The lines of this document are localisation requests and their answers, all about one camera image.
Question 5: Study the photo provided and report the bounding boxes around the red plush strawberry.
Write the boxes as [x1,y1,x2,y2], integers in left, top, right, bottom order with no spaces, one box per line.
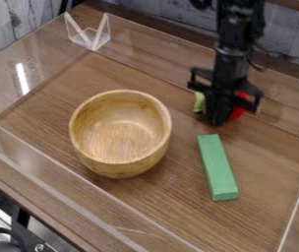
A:
[193,92,246,120]

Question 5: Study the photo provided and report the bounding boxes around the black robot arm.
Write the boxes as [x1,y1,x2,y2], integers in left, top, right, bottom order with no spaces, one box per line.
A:
[187,0,265,127]

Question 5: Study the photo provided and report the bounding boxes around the wooden bowl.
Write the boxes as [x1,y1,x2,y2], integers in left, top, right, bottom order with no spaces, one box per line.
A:
[68,90,173,178]

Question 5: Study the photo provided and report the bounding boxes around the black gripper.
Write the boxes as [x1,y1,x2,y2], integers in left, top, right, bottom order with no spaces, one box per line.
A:
[187,47,264,126]

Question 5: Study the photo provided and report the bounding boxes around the green rectangular block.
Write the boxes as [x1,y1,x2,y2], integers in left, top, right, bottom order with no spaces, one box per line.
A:
[197,134,240,201]

